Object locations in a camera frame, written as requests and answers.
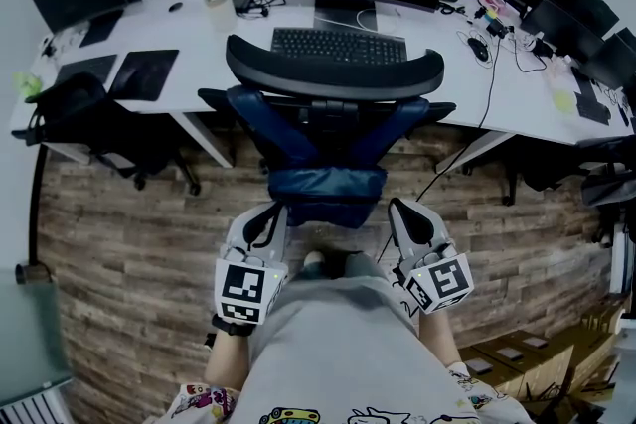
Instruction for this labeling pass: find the white tower appliance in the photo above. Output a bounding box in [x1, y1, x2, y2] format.
[609, 217, 636, 297]

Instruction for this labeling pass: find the black compact keyboard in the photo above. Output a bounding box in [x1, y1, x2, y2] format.
[53, 54, 119, 88]
[570, 66, 613, 126]

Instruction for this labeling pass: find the white ribbed panel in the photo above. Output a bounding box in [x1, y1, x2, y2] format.
[0, 390, 68, 424]

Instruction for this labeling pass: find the person's grey printed shirt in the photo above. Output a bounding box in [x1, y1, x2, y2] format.
[166, 275, 536, 424]

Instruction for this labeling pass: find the person's right leg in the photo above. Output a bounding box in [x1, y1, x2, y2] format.
[342, 251, 382, 280]

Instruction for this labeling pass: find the black metal pole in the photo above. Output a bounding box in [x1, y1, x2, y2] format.
[14, 146, 55, 286]

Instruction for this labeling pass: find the green tissue packet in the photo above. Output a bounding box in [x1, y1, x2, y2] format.
[12, 71, 44, 98]

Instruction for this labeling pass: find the thin black mouse cable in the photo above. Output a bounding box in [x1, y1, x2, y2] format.
[456, 28, 549, 73]

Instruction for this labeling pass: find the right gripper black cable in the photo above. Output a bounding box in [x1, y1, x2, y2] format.
[392, 280, 416, 317]

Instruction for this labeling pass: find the black full-size keyboard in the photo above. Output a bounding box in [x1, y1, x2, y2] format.
[270, 27, 408, 66]

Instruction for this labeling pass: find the person's right forearm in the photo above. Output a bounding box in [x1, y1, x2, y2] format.
[415, 310, 461, 366]

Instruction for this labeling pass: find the black wristband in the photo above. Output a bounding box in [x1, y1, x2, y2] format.
[212, 314, 255, 339]

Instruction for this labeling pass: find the black mouse pad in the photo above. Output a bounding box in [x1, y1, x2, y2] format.
[107, 48, 181, 103]

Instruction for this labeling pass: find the person's left forearm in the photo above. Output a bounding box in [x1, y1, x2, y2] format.
[204, 332, 255, 386]

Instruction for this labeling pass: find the person's left leg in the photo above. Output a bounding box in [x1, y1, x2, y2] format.
[302, 250, 327, 280]

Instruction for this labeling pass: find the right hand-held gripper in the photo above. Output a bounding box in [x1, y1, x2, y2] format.
[388, 197, 475, 316]

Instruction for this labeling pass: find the tangled black cable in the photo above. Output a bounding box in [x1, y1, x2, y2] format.
[238, 0, 289, 21]

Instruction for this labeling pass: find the white office desk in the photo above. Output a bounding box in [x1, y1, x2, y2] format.
[9, 0, 636, 175]

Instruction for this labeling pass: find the person's leg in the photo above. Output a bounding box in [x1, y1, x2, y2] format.
[342, 251, 382, 280]
[302, 250, 327, 280]

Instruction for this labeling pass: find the long black cable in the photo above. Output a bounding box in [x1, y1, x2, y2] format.
[375, 32, 501, 264]

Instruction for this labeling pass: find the cardboard box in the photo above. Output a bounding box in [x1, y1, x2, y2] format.
[459, 335, 578, 406]
[565, 307, 625, 379]

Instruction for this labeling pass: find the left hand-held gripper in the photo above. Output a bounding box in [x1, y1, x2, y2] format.
[213, 204, 290, 327]

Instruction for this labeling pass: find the glass table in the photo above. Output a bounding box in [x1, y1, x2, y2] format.
[0, 268, 75, 401]

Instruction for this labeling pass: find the black wired mouse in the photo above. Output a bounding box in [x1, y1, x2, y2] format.
[467, 37, 491, 63]

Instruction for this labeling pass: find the white cable bundle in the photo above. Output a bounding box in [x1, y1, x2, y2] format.
[39, 27, 91, 57]

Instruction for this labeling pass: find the grey jacket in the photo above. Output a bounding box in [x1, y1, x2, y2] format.
[579, 166, 636, 211]

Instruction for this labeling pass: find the clear water bottle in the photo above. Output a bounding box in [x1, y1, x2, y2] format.
[200, 0, 238, 34]

